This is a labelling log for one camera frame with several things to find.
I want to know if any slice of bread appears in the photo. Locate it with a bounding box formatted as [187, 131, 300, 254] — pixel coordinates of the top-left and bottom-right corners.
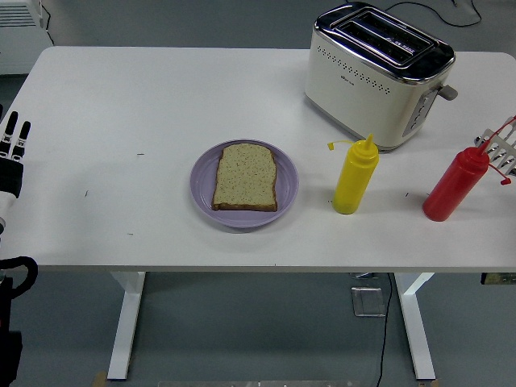
[211, 143, 279, 212]

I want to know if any black table control panel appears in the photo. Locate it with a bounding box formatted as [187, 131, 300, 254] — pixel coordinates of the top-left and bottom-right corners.
[481, 273, 516, 285]

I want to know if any red squeeze bottle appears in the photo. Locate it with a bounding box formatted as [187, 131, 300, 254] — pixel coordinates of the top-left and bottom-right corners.
[422, 114, 516, 223]

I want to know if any silver metal rack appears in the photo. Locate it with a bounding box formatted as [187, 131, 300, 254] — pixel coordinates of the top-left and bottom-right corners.
[473, 116, 516, 177]

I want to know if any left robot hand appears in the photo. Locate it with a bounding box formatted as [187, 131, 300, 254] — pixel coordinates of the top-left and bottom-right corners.
[0, 110, 33, 223]

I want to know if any cream and chrome toaster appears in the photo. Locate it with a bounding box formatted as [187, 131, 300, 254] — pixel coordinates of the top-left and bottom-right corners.
[304, 2, 459, 152]

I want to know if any black appliance cord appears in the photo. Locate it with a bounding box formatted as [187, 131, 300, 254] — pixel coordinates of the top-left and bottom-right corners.
[39, 0, 56, 46]

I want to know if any white table leg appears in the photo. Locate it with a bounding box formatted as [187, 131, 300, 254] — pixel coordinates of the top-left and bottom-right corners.
[393, 273, 437, 381]
[106, 272, 147, 382]

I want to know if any silver floor socket plate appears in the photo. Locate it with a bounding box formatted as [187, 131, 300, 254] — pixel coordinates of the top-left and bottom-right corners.
[350, 285, 387, 318]

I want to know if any yellow squeeze bottle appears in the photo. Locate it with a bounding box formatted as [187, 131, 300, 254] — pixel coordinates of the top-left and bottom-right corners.
[327, 133, 381, 215]

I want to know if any black floor cable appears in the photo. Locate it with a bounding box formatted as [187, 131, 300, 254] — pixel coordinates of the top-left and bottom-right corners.
[376, 273, 394, 387]

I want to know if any purple round plate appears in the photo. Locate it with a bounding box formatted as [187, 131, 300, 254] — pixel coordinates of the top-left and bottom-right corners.
[189, 139, 300, 230]

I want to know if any white ribbed appliance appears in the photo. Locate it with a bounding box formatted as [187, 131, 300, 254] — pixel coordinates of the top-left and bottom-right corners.
[0, 0, 54, 76]

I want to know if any thin black looped cable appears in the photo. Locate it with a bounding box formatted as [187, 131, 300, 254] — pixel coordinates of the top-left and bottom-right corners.
[381, 0, 483, 29]

